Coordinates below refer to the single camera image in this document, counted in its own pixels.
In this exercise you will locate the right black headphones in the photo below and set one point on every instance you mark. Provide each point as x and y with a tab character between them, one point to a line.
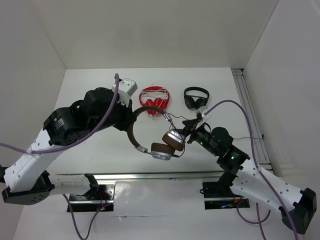
194	102

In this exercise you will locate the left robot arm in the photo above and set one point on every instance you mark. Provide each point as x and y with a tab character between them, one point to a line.
27	180

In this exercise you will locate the red headphones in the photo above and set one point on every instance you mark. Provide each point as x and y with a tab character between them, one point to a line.
154	96

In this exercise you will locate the aluminium rail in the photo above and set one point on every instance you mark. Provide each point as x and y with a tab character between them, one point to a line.
244	96
127	177

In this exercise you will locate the aluminium rail right side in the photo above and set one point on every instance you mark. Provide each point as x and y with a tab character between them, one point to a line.
244	96

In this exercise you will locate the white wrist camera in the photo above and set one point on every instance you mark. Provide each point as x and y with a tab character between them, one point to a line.
125	89
201	116

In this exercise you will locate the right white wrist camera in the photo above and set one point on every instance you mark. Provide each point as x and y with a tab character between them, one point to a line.
201	116

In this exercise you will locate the aluminium rail front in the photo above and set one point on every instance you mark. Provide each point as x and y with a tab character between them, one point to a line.
127	177

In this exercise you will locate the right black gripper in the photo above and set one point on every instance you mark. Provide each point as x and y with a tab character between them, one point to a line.
191	124

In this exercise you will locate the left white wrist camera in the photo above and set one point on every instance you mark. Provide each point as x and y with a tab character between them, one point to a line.
125	89

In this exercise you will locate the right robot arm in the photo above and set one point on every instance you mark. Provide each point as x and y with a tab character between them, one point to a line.
248	179

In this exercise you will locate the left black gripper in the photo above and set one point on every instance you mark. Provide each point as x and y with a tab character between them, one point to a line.
128	116

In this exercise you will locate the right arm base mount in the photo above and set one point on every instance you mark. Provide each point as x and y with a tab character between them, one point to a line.
217	197

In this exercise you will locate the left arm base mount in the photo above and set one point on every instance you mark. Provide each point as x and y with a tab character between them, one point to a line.
103	200

